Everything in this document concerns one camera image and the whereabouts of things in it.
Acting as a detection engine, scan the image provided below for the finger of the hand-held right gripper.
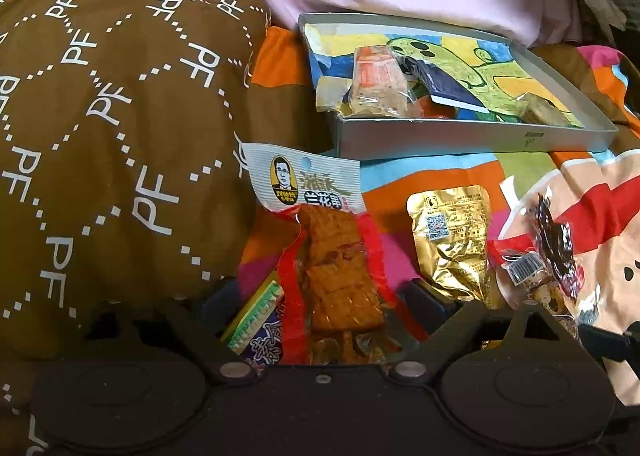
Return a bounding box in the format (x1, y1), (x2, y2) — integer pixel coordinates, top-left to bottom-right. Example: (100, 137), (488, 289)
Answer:
(579, 324), (640, 366)

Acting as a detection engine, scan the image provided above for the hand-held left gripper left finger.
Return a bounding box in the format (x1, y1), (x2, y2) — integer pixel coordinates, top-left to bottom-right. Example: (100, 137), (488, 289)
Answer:
(82, 278), (262, 383)

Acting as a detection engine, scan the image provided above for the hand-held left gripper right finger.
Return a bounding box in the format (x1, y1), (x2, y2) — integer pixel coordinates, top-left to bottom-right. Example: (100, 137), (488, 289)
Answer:
(390, 277), (583, 383)

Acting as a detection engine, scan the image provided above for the green-yellow striped snack packet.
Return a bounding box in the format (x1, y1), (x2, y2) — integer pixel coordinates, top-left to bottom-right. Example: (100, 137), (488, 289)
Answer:
(219, 274), (287, 353)

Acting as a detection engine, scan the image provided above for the gold snack packet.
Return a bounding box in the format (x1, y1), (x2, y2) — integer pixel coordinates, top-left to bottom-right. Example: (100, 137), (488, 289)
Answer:
(405, 185), (503, 309)

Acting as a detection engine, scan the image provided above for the blue-white printed snack packet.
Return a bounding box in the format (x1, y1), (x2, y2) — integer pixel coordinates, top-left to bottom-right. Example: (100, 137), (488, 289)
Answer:
(239, 303), (293, 368)

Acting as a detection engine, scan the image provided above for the red-white snack packet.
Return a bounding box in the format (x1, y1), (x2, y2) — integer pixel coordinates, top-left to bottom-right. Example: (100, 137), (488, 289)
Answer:
(486, 239), (517, 287)

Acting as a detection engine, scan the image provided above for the white-top dried tofu packet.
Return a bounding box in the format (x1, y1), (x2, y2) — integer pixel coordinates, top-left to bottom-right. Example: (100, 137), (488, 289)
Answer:
(242, 143), (403, 366)

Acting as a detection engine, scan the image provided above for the clear packet with brown nuts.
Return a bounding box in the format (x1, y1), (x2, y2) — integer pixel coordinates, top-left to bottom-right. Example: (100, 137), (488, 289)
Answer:
(501, 250), (582, 339)

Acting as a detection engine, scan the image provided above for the dark meat packet red label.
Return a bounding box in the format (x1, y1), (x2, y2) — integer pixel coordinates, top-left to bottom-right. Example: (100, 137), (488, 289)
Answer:
(527, 192), (587, 299)

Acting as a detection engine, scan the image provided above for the grey tray with drawing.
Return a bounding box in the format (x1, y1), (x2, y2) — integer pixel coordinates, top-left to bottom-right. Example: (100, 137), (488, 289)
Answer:
(298, 12), (620, 160)

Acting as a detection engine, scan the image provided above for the dark blue snack packet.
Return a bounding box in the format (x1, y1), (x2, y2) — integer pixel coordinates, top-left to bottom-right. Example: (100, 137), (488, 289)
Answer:
(413, 56), (493, 112)

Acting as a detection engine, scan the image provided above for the orange-white cracker packet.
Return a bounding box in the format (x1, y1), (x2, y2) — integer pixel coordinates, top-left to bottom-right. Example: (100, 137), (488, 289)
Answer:
(351, 44), (418, 117)

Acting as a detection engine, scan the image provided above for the clear packet with pale cake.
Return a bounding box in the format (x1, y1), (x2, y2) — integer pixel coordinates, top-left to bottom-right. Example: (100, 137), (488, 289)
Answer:
(518, 92), (572, 127)

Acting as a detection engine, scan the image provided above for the printed cartoon blanket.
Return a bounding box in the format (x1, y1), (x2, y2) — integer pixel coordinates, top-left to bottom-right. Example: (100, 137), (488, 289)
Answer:
(239, 28), (640, 409)

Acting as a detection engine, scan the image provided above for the brown patterned pillow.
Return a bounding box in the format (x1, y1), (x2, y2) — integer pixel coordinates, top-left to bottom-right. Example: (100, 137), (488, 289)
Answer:
(0, 0), (323, 456)

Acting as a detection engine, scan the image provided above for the paper scrap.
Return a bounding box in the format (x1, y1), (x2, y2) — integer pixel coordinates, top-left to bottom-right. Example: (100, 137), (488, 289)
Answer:
(315, 74), (352, 112)

